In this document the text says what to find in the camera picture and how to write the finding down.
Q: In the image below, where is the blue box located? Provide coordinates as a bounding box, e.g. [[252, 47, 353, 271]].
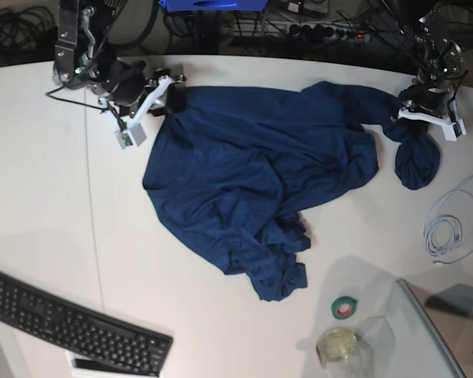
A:
[[159, 0, 268, 12]]

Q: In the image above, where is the dark blue t-shirt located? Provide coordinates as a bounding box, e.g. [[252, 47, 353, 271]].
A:
[[143, 81, 441, 302]]

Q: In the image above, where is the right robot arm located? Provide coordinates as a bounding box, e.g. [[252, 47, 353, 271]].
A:
[[47, 1, 186, 121]]

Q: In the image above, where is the green tape roll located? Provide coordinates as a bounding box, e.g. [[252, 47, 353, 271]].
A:
[[331, 296, 358, 320]]

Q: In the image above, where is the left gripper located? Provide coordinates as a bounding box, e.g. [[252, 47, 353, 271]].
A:
[[398, 80, 457, 118]]

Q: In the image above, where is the white power strip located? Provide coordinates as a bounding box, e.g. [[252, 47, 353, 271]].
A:
[[221, 19, 371, 44]]

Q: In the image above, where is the black computer keyboard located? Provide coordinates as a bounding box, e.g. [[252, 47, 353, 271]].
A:
[[0, 272, 173, 377]]

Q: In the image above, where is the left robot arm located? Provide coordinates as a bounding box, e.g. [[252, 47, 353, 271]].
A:
[[398, 1, 467, 120]]

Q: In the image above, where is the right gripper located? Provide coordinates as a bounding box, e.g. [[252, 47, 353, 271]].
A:
[[98, 60, 186, 117]]

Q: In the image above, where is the clear glass jar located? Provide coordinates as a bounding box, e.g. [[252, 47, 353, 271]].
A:
[[315, 327, 373, 378]]

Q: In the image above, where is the coiled white cable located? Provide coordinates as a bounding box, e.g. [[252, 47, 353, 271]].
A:
[[423, 171, 473, 266]]

